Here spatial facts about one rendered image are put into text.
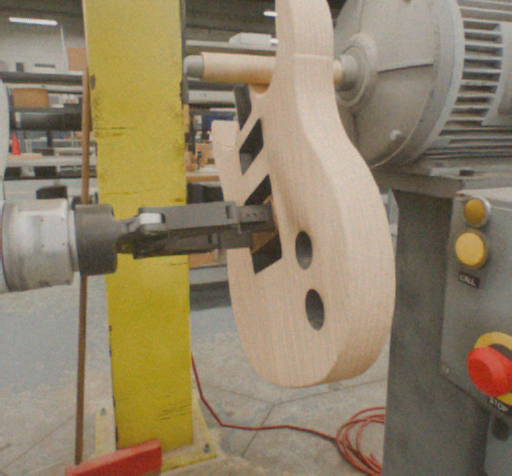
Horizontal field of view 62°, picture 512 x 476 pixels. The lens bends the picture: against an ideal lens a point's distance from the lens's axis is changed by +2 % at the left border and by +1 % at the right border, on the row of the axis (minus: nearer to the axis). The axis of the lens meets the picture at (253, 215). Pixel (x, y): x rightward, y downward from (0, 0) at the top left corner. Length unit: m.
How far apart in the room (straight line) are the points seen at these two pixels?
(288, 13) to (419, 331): 0.55
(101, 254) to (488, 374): 0.36
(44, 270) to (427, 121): 0.44
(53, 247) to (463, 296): 0.39
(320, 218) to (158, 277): 1.14
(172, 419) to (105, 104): 1.11
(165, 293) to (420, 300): 0.94
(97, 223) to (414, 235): 0.52
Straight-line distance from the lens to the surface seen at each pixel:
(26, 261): 0.44
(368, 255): 0.36
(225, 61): 0.53
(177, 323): 1.56
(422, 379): 0.83
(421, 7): 0.56
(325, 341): 0.40
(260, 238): 0.51
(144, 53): 1.41
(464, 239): 0.44
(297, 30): 0.45
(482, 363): 0.43
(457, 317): 0.48
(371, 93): 0.58
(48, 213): 0.45
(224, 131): 0.71
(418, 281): 0.78
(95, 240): 0.44
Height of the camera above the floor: 1.18
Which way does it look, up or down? 12 degrees down
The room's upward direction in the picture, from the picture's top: straight up
